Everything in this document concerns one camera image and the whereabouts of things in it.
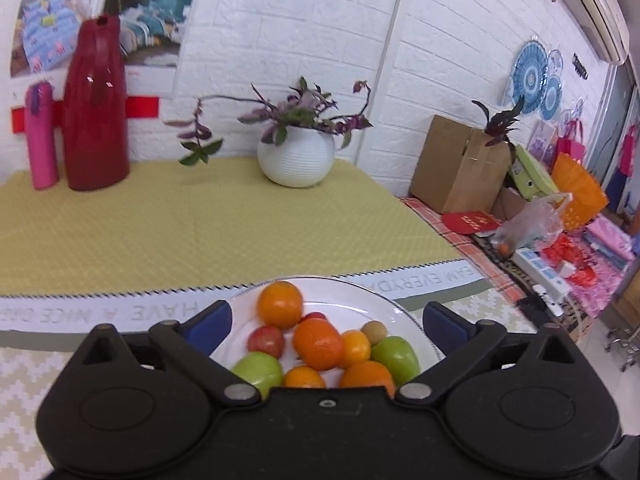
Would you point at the white air conditioner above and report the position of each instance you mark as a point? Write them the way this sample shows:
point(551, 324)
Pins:
point(595, 5)

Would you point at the orange bag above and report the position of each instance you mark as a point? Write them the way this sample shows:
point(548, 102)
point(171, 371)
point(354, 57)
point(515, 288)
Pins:
point(580, 195)

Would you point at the white plate with thin rim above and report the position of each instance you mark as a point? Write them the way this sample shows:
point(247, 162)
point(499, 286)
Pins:
point(345, 300)

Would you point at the red paper strip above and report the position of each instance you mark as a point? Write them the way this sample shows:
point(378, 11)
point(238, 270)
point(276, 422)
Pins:
point(142, 107)

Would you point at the clear plastic bag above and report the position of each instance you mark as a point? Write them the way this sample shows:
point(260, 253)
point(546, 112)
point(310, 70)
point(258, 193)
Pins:
point(530, 225)

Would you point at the yellow-green tablecloth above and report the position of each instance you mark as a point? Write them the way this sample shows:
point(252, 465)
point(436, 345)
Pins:
point(200, 230)

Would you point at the dark purple leafy plant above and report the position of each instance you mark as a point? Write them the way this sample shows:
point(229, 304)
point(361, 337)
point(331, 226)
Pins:
point(500, 122)

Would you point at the pink thermos bottle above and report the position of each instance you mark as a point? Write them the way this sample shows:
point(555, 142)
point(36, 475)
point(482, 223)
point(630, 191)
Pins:
point(41, 145)

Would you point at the stack of pink cloths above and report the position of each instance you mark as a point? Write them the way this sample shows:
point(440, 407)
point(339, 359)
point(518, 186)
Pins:
point(610, 237)

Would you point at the small blue wall fan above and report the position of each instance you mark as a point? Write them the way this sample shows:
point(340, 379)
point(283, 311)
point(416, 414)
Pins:
point(555, 62)

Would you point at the medium blue wall fan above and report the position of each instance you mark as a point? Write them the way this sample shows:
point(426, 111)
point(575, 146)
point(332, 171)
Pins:
point(551, 97)

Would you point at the black flat device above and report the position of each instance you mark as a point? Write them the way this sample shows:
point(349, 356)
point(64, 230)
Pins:
point(537, 310)

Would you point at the wall poster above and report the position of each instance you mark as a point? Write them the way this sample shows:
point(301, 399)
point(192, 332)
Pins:
point(150, 10)

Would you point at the red thermos jug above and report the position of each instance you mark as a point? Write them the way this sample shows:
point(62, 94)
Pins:
point(95, 125)

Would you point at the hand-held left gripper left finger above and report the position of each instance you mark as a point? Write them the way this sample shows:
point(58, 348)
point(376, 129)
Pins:
point(215, 320)

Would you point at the blue decorative plates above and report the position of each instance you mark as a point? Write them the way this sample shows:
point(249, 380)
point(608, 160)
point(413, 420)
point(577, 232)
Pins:
point(530, 72)

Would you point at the cardboard box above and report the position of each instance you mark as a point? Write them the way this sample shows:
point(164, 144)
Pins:
point(455, 165)

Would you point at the brown longan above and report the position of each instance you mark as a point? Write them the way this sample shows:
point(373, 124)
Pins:
point(374, 330)

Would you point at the red and yellow apple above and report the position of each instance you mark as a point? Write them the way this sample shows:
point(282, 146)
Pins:
point(266, 340)

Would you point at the white power strip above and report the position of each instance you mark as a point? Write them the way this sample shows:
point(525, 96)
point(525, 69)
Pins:
point(542, 270)

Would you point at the black wall hook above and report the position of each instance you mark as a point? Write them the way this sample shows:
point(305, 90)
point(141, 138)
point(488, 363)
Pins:
point(580, 66)

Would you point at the beige chevron tablecloth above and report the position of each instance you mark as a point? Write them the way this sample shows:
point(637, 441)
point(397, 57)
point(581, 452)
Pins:
point(30, 375)

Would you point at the red envelope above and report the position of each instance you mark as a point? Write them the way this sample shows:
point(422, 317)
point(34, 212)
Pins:
point(467, 221)

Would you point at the round green apple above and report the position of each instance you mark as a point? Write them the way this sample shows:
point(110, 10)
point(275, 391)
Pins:
point(257, 372)

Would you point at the red packets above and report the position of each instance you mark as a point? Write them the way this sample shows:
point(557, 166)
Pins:
point(565, 250)

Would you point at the green box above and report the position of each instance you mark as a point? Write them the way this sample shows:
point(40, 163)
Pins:
point(535, 175)

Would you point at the orange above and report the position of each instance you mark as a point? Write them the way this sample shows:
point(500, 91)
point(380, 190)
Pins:
point(318, 344)
point(367, 377)
point(355, 347)
point(280, 304)
point(304, 377)

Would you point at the purple plant in white pot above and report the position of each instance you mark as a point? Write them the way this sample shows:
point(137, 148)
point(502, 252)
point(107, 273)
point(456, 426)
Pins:
point(295, 160)

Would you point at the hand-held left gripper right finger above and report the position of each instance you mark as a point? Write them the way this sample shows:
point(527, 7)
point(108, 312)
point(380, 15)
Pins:
point(440, 322)

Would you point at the pink gift bags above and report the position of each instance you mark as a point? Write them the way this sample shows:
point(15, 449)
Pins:
point(570, 140)

